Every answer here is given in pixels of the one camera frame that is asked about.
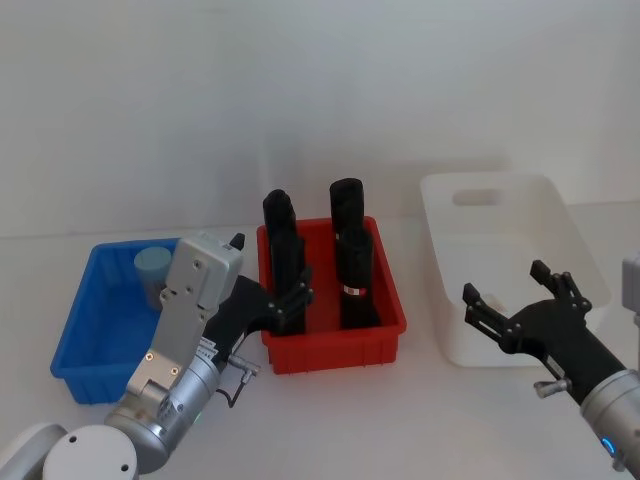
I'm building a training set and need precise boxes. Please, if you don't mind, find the red plastic bin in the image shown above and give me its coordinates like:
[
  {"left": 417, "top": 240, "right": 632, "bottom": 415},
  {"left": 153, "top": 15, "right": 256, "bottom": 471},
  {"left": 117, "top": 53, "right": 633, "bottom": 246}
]
[{"left": 255, "top": 215, "right": 408, "bottom": 376}]

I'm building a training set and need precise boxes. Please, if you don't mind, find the blue plastic bin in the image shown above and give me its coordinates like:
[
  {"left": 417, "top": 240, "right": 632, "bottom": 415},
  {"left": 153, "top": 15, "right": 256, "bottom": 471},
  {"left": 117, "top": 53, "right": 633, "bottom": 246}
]
[{"left": 49, "top": 237, "right": 187, "bottom": 405}]

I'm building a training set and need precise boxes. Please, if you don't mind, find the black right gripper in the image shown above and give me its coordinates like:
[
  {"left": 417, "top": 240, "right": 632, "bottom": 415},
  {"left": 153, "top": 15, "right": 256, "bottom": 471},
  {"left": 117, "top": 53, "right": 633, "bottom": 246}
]
[{"left": 462, "top": 259, "right": 627, "bottom": 405}]

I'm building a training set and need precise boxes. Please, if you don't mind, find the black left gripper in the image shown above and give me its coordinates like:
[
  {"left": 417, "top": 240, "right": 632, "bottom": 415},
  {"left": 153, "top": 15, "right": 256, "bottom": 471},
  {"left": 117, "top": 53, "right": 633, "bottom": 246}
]
[{"left": 201, "top": 231, "right": 316, "bottom": 370}]

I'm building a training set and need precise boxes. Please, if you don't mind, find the black roll with white label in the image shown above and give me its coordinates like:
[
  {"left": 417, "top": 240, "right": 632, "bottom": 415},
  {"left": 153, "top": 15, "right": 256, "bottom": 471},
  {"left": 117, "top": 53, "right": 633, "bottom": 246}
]
[{"left": 335, "top": 227, "right": 382, "bottom": 331}]

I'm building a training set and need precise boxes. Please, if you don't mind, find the white plastic bin with handle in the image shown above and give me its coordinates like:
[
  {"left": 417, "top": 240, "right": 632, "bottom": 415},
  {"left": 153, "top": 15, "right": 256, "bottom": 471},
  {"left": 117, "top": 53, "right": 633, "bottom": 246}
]
[{"left": 419, "top": 172, "right": 613, "bottom": 369}]

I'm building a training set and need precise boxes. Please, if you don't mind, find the thin dark cable silver plug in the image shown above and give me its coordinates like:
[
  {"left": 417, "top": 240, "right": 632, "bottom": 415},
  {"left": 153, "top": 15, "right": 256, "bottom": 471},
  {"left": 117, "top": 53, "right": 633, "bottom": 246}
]
[
  {"left": 217, "top": 351, "right": 262, "bottom": 409},
  {"left": 533, "top": 378, "right": 573, "bottom": 399}
]

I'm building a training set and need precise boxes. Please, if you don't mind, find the pale blue cylinder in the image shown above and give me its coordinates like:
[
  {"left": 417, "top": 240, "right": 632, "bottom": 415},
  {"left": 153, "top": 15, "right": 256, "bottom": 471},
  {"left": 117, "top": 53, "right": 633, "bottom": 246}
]
[{"left": 133, "top": 246, "right": 174, "bottom": 313}]

